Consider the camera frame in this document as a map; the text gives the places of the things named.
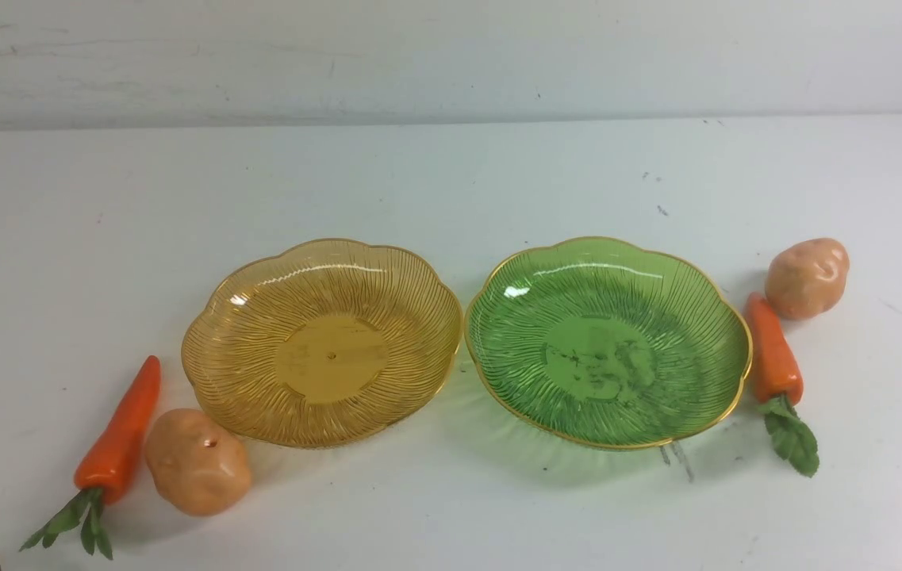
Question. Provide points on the orange toy carrot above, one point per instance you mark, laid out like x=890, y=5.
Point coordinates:
x=107, y=471
x=778, y=387

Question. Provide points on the tan toy potato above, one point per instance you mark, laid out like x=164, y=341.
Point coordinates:
x=197, y=466
x=807, y=279

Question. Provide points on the amber plastic ribbed plate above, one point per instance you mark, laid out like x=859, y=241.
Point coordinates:
x=322, y=345

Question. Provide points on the green plastic ribbed plate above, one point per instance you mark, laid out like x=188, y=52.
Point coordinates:
x=608, y=345

